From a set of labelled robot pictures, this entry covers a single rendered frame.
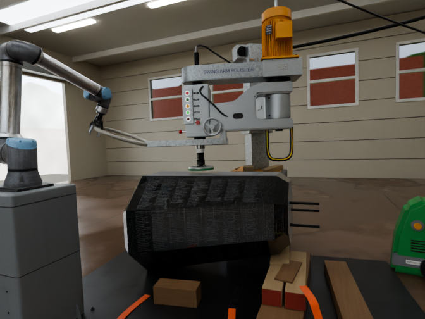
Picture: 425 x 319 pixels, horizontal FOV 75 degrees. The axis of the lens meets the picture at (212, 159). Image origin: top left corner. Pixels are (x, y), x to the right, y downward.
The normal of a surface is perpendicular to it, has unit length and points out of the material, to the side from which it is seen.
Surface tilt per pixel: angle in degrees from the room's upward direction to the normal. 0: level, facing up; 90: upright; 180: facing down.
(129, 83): 90
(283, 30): 90
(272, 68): 90
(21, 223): 90
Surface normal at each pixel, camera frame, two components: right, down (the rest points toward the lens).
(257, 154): 0.23, 0.05
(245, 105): -0.08, 0.07
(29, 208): 0.93, -0.01
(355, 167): -0.37, 0.07
